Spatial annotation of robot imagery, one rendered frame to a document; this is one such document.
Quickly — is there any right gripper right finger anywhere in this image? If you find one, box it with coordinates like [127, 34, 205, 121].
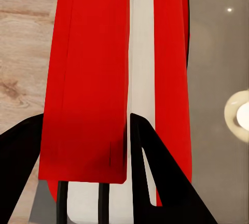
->
[130, 113, 218, 224]

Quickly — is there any radio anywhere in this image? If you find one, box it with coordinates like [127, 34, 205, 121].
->
[38, 0, 192, 224]

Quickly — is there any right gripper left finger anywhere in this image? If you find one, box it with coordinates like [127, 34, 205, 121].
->
[0, 114, 44, 224]

